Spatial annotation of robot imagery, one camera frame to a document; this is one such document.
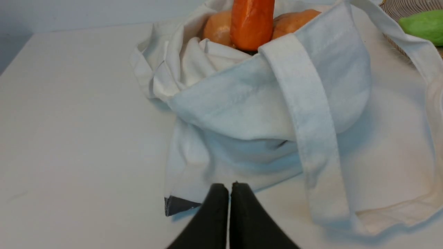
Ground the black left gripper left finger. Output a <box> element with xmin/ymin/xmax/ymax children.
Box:
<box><xmin>168</xmin><ymin>183</ymin><xmax>229</xmax><ymax>249</ymax></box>

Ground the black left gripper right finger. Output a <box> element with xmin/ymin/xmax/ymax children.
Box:
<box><xmin>230</xmin><ymin>182</ymin><xmax>299</xmax><ymax>249</ymax></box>

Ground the orange carrot with green top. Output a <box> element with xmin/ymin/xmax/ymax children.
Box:
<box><xmin>230</xmin><ymin>0</ymin><xmax>275</xmax><ymax>52</ymax></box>

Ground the white cloth tote bag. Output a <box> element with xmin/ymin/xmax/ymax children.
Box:
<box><xmin>130</xmin><ymin>0</ymin><xmax>442</xmax><ymax>236</ymax></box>

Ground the left brown potato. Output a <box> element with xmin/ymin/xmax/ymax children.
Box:
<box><xmin>201</xmin><ymin>10</ymin><xmax>235</xmax><ymax>47</ymax></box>

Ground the brown potato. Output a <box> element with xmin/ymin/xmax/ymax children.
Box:
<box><xmin>201</xmin><ymin>10</ymin><xmax>235</xmax><ymax>47</ymax></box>
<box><xmin>271</xmin><ymin>9</ymin><xmax>321</xmax><ymax>40</ymax></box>

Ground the right brown potato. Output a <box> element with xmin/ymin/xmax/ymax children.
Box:
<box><xmin>271</xmin><ymin>9</ymin><xmax>321</xmax><ymax>40</ymax></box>

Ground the ribbed glass plate gold rim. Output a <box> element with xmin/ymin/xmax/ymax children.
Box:
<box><xmin>379</xmin><ymin>0</ymin><xmax>443</xmax><ymax>57</ymax></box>

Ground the green cucumber vegetable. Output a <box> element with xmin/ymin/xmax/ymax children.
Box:
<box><xmin>398</xmin><ymin>9</ymin><xmax>443</xmax><ymax>47</ymax></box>

